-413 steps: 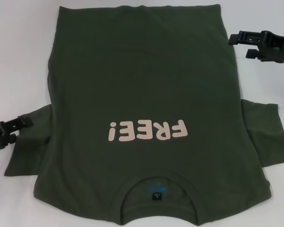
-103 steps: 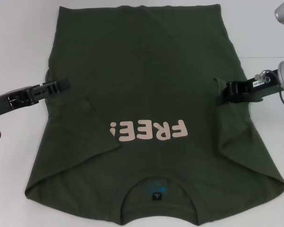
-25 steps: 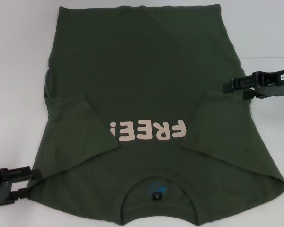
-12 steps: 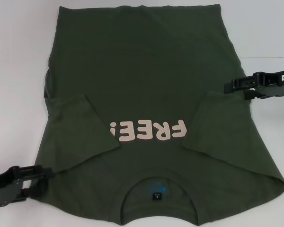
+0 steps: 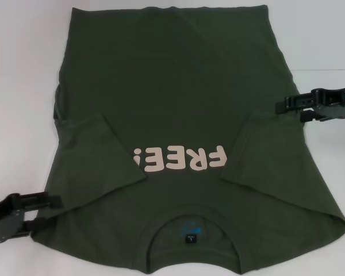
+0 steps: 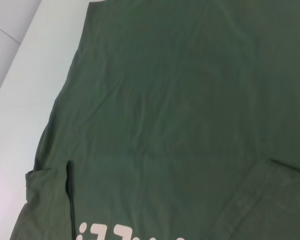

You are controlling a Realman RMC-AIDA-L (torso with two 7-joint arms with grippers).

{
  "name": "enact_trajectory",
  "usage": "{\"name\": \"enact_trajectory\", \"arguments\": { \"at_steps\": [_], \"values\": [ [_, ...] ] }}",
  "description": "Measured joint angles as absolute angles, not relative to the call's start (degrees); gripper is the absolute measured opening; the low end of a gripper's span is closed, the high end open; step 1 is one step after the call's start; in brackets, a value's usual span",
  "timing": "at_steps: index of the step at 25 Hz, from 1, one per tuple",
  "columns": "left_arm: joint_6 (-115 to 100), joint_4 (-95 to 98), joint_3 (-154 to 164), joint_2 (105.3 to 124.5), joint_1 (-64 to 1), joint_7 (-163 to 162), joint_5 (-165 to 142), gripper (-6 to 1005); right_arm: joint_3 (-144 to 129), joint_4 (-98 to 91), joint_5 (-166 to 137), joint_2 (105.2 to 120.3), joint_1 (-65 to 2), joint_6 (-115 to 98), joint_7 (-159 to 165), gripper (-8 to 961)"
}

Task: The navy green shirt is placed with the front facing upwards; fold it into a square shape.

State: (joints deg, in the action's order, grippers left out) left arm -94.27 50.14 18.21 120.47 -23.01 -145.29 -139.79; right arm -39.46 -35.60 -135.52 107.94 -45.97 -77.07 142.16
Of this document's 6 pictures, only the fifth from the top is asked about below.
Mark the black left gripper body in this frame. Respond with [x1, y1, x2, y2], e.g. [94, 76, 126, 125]
[0, 197, 30, 245]

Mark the dark green FREE T-shirt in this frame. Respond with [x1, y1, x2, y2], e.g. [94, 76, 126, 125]
[30, 4, 345, 276]

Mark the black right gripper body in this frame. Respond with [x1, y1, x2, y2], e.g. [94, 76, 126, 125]
[311, 85, 345, 120]

